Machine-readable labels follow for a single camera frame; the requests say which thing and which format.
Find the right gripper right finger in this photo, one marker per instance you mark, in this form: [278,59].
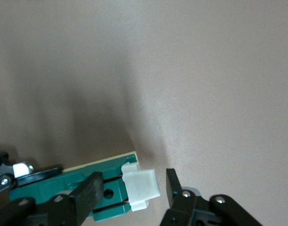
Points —
[174,188]

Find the brown paper table cover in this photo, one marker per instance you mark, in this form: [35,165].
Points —
[181,70]

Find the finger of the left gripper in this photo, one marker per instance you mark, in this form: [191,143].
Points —
[40,176]

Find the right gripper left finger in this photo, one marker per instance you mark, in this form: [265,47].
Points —
[87,195]

